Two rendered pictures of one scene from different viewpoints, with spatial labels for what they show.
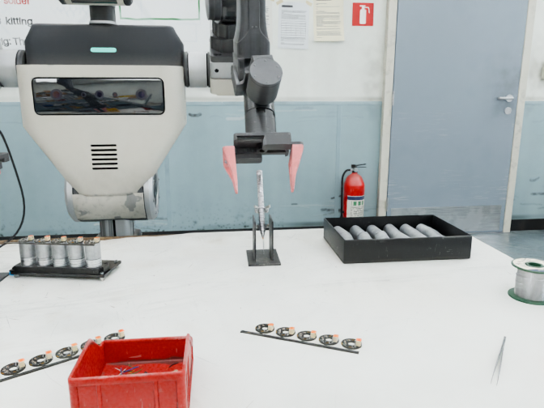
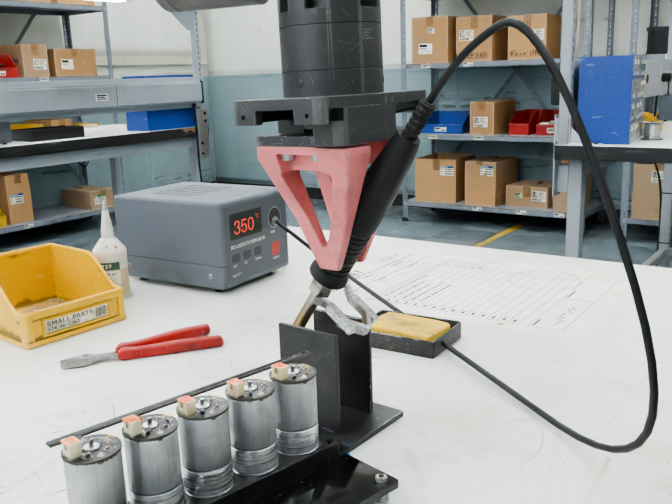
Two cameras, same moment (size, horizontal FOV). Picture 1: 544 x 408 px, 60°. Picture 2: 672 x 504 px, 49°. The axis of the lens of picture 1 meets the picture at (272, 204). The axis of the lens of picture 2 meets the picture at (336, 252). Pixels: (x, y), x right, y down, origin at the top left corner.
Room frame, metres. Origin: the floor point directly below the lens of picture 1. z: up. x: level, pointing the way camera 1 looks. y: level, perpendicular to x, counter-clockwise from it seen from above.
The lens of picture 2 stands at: (1.01, 0.15, 0.96)
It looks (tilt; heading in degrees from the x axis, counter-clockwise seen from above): 13 degrees down; 133
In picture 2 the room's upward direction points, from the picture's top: 2 degrees counter-clockwise
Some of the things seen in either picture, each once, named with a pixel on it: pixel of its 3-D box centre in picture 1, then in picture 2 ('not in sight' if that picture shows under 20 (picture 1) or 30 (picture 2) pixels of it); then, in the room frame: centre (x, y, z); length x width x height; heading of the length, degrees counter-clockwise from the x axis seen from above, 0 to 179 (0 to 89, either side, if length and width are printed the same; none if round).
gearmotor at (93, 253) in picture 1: (93, 255); (97, 498); (0.74, 0.29, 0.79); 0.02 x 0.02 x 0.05
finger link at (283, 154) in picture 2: not in sight; (340, 186); (0.72, 0.47, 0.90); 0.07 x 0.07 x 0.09; 4
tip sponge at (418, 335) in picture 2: not in sight; (406, 331); (0.66, 0.61, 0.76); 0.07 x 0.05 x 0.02; 10
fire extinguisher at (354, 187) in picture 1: (354, 201); not in sight; (3.34, -0.59, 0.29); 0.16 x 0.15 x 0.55; 97
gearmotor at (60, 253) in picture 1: (60, 254); (206, 452); (0.74, 0.35, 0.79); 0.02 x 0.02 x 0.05
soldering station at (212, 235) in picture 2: not in sight; (203, 233); (0.36, 0.64, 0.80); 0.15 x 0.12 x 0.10; 11
